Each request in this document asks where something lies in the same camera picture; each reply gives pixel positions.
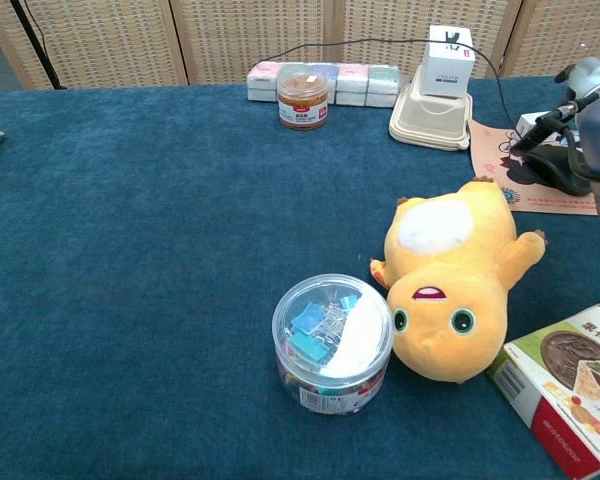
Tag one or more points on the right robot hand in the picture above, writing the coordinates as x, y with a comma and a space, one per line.
590, 75

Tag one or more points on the black computer mouse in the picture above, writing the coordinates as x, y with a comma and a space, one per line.
555, 172

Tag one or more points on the small white box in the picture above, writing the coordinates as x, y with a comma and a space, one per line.
526, 122

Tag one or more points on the cartoon printed mat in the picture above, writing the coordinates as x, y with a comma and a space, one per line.
490, 150

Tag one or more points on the large white cube box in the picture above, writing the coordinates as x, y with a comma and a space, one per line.
447, 72

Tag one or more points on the beige clamshell food container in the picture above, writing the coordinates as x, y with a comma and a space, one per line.
430, 125

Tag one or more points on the pink tissue pack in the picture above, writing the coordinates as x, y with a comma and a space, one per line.
261, 82
352, 82

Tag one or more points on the yellow plush toy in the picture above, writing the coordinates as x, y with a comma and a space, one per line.
450, 280

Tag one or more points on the blue tissue pack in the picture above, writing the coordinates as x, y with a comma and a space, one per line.
331, 80

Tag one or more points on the amber jar with orange label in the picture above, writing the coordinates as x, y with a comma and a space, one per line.
302, 102

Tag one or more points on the red green food box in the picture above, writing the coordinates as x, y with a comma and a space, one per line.
565, 380

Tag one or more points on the clear jar of binder clips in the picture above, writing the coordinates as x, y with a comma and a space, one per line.
330, 345

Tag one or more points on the wicker folding screen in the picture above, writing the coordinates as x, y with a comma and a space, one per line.
105, 40

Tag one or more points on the black tripod pole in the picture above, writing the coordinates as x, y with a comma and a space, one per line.
32, 37

